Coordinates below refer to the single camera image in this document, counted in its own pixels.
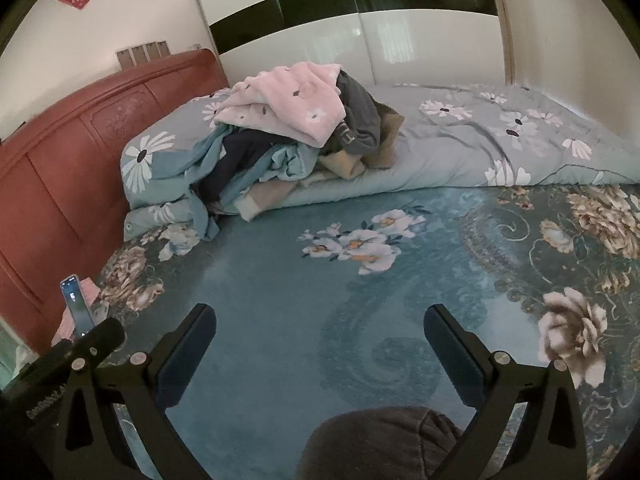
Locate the grey wall switch panel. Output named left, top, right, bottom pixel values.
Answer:
left=116, top=40, right=171, bottom=68

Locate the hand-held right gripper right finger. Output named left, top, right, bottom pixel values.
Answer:
left=423, top=304, right=589, bottom=480

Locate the teal floral bed cover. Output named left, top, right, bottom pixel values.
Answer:
left=95, top=185, right=640, bottom=480

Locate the navy garment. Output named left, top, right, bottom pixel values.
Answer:
left=197, top=132, right=281, bottom=206

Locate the smartphone with lit screen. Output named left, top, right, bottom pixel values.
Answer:
left=60, top=274, right=96, bottom=337

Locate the beige garment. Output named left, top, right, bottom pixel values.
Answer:
left=235, top=175, right=321, bottom=221

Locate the blue cloth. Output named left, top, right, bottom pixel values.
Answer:
left=185, top=125, right=321, bottom=241

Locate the white wardrobe with black stripe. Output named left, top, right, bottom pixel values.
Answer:
left=187, top=0, right=516, bottom=88

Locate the grey floral quilt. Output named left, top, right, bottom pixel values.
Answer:
left=120, top=82, right=640, bottom=241

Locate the tan garment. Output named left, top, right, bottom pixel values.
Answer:
left=320, top=102, right=406, bottom=181

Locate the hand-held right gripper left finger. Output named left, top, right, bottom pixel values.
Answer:
left=47, top=304, right=218, bottom=480

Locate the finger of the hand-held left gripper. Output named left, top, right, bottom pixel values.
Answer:
left=75, top=318, right=127, bottom=362

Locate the pink floral fleece blanket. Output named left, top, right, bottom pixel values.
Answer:
left=214, top=62, right=346, bottom=148

